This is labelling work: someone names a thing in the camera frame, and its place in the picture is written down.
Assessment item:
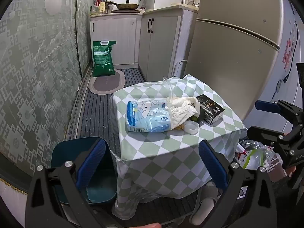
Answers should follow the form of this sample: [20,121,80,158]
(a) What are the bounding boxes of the beige refrigerator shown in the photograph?
[184,0,285,124]

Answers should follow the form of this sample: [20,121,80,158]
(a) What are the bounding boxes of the green rice bag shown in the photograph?
[92,40,117,78]

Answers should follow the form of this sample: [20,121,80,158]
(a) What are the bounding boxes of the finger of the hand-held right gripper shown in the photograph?
[255,99,304,129]
[246,121,304,170]

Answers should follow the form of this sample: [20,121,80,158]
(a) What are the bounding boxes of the crumpled white tissue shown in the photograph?
[167,97,201,130]

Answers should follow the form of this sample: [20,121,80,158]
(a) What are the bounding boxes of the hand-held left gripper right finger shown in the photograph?
[198,140,283,228]

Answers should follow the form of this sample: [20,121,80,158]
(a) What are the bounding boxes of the grey oval floor mat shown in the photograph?
[89,69,125,95]

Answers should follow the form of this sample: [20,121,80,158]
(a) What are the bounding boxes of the black tissue pack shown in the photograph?
[196,94,225,124]

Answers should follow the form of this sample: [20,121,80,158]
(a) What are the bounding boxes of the white green plastic bag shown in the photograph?
[235,140,276,171]

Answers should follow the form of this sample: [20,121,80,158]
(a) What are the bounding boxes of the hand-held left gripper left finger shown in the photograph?
[25,138,112,228]

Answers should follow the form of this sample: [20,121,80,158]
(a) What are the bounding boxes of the grey striped floor mat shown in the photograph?
[64,68,152,219]

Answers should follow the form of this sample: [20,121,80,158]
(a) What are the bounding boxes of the white kitchen cabinet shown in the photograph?
[90,13,143,66]

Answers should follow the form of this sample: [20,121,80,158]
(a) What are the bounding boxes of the green white checkered tablecloth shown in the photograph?
[109,74,247,220]

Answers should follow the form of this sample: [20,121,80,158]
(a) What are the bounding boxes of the black power cable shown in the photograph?
[283,21,300,83]

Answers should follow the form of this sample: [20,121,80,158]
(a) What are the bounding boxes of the patterned glass sliding door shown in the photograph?
[76,0,97,76]
[0,0,80,183]

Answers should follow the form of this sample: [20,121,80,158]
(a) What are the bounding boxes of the grey slipper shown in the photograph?
[190,185,220,225]

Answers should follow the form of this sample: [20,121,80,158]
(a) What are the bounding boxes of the blue white plastic packet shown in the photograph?
[125,100,173,133]

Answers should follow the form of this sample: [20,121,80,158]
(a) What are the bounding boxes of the frying pan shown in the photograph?
[105,0,139,10]

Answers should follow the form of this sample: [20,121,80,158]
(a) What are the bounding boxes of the round white plastic lid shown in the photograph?
[185,121,200,135]

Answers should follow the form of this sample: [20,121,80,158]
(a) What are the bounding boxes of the white cabinet black handles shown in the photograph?
[138,5,199,82]

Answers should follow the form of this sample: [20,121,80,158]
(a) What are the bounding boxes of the teal trash bin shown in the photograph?
[51,136,117,205]

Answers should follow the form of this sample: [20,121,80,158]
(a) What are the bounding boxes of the clear plastic cup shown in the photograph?
[163,77,177,102]

